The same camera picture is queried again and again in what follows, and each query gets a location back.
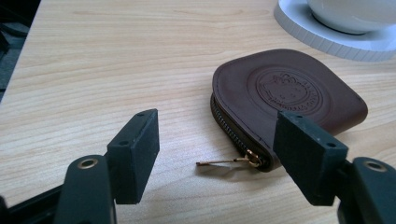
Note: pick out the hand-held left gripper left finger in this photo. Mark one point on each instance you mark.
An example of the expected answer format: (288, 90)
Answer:
(130, 161)

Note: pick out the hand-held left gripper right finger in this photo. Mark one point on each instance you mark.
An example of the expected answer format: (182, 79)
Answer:
(308, 161)

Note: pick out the brown leather zip pouch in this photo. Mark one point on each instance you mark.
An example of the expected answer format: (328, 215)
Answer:
(280, 93)

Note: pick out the white round tray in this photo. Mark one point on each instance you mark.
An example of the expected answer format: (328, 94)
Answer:
(330, 40)

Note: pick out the white bowl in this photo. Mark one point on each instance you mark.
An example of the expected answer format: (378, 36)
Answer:
(351, 15)

